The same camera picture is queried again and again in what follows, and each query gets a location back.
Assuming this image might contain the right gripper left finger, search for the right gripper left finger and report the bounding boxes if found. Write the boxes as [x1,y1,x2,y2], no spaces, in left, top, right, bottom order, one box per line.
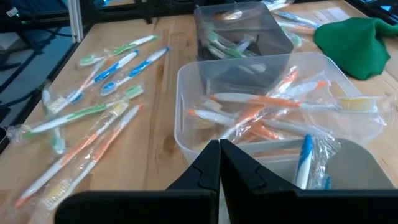
[54,139,221,224]

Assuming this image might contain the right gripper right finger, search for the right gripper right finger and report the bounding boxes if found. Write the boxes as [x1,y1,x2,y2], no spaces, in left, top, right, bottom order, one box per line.
[219,139,398,224]

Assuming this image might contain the clear plastic bin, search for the clear plastic bin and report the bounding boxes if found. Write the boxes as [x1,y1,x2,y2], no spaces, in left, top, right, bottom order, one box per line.
[173,51,389,166]

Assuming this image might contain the green cloth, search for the green cloth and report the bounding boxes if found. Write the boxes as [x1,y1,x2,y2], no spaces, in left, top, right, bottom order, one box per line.
[312,16,398,82]

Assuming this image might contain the silver aluminium extrusion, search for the silver aluminium extrusion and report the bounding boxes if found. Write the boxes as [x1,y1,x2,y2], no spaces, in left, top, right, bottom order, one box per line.
[67,0,85,44]

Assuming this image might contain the light grey plastic bin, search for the light grey plastic bin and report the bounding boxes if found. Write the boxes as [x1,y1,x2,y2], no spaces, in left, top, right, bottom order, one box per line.
[239,138,396,191]

